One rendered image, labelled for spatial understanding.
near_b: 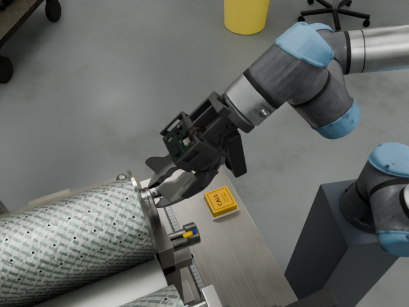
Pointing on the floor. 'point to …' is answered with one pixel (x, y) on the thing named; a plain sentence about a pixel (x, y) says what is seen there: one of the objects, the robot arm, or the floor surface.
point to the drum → (245, 16)
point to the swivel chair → (335, 12)
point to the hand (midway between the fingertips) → (160, 193)
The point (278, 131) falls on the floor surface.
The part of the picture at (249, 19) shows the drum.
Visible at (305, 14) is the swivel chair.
